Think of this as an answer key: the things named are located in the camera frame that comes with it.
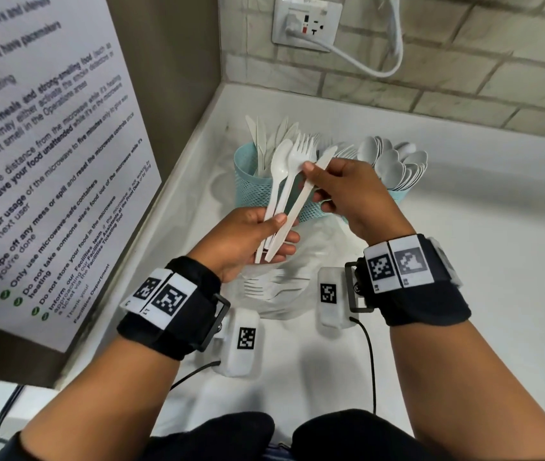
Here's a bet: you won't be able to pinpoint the white wall socket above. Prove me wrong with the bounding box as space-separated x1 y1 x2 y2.
272 0 344 53

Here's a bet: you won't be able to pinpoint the person's right hand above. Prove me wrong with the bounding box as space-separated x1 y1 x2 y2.
302 157 416 246

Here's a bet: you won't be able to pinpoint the white power plug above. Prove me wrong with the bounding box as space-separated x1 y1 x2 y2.
280 21 308 41

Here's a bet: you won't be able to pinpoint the black right wristband with markers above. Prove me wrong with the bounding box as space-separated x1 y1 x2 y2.
345 233 472 328

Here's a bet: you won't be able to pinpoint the black left wristband with markers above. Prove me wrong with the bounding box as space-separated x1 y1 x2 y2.
116 255 231 361

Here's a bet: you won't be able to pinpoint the white plastic fork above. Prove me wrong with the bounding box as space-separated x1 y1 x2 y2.
255 133 319 264

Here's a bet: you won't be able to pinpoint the black left camera cable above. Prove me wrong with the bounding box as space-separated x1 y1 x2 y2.
169 360 222 392

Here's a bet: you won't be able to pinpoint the person's left hand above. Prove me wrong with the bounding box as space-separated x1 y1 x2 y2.
190 206 301 285

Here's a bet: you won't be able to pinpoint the white power cable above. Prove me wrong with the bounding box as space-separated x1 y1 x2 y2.
301 0 404 78

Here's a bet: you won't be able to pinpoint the person's left forearm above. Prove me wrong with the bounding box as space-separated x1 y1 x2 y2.
19 325 192 461

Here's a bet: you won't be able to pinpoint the white plastic spoon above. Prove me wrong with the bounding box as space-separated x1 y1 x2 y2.
262 139 294 251

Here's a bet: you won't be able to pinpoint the person's black trousers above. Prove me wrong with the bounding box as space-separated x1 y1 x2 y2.
0 409 446 461

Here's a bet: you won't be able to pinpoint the white printed notice sheet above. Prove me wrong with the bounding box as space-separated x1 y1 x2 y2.
0 0 163 354

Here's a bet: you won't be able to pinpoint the black wristband with markers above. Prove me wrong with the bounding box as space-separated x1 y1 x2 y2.
345 233 472 328
116 255 231 361

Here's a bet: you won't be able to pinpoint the person's right forearm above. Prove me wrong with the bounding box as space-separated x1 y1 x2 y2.
390 306 545 461

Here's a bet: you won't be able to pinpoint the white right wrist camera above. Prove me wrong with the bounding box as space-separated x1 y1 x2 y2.
317 267 361 330

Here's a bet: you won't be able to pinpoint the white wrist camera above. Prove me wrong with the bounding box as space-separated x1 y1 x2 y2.
317 267 361 330
215 307 265 378

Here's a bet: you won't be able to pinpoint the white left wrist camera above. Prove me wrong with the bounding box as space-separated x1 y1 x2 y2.
215 307 265 378

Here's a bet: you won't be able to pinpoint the black metal handle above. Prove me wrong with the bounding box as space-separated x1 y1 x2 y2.
0 385 27 445

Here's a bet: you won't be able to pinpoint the teal mesh cutlery cup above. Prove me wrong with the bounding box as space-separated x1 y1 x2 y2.
233 141 323 224

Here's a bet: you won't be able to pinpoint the black camera cable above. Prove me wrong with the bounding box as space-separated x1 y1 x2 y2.
349 317 378 415
169 360 222 392

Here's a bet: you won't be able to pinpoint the pack of bagged forks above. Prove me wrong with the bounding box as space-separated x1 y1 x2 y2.
243 269 313 303

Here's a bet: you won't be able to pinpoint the clear plastic bag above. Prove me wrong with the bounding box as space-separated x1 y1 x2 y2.
228 217 350 322

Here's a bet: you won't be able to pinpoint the black right camera cable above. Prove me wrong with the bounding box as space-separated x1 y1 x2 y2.
349 317 378 415

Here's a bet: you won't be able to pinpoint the bunch of white spoons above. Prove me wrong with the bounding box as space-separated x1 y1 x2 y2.
356 136 429 192

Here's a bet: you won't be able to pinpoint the bunch of white forks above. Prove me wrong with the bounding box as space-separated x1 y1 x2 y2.
313 133 360 161

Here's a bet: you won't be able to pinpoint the white plastic knife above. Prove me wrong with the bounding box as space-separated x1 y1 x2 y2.
265 145 338 263

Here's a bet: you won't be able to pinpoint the bunch of white knives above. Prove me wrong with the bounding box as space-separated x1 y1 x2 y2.
245 115 299 178

